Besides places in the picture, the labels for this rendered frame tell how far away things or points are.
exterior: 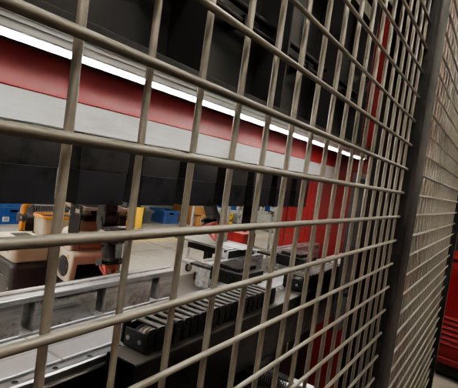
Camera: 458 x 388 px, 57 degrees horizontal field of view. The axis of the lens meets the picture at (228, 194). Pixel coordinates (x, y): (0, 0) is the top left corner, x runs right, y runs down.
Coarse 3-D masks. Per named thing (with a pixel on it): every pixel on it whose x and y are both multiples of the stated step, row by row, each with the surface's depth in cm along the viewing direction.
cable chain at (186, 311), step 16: (240, 288) 97; (256, 288) 98; (272, 288) 100; (192, 304) 80; (224, 304) 84; (256, 304) 94; (144, 320) 69; (160, 320) 70; (176, 320) 71; (192, 320) 74; (224, 320) 84; (128, 336) 67; (144, 336) 65; (160, 336) 67; (176, 336) 71; (144, 352) 65
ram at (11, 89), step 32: (0, 64) 79; (32, 64) 84; (64, 64) 89; (0, 96) 79; (32, 96) 85; (64, 96) 91; (96, 96) 97; (128, 96) 105; (160, 96) 115; (96, 128) 99; (128, 128) 107; (160, 128) 116; (224, 128) 142; (256, 128) 159; (256, 160) 163; (320, 160) 217
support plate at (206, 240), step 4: (176, 236) 178; (188, 236) 180; (192, 236) 182; (196, 236) 183; (200, 236) 185; (204, 236) 186; (208, 236) 187; (188, 240) 175; (192, 240) 173; (196, 240) 174; (200, 240) 175; (204, 240) 176; (208, 240) 177; (212, 240) 179; (228, 240) 184; (200, 244) 171; (204, 244) 170; (208, 244) 169; (212, 244) 170; (240, 244) 179; (244, 244) 180; (224, 248) 165; (228, 248) 166
